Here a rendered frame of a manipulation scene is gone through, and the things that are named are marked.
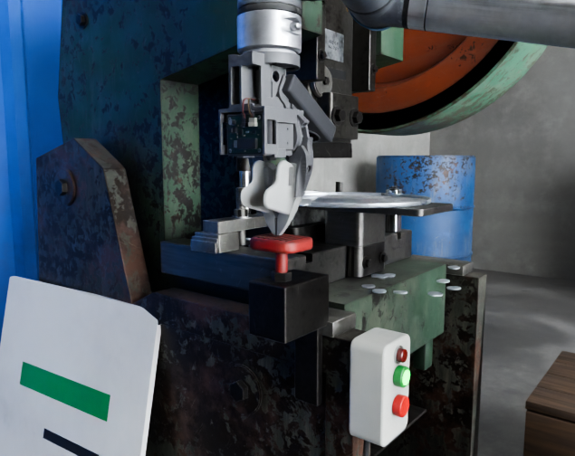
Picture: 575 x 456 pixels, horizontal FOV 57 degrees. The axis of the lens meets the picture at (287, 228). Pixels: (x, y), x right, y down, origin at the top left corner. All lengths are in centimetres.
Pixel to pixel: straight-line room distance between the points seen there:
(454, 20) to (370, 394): 47
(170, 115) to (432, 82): 60
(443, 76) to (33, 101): 132
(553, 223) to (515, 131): 72
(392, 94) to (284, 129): 74
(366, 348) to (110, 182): 61
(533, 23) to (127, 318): 81
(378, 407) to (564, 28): 50
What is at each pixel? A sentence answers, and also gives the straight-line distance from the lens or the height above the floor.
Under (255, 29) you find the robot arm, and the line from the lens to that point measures 62.
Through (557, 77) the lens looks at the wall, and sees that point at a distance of 427.
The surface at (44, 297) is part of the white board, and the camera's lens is 126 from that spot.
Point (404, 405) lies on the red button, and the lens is 73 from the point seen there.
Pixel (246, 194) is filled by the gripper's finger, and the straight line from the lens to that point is 63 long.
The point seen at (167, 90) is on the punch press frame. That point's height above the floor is 99.
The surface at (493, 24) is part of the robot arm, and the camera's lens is 72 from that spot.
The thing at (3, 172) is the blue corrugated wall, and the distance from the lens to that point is 192.
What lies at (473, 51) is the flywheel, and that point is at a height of 109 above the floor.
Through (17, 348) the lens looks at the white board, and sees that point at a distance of 135.
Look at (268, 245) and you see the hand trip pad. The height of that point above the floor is 75.
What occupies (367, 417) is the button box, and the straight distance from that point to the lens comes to 72.
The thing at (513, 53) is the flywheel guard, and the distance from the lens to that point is 122.
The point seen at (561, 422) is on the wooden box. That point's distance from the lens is 128.
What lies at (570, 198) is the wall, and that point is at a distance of 421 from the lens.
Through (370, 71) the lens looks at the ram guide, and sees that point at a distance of 107.
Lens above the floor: 86
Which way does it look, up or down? 7 degrees down
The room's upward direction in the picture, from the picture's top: straight up
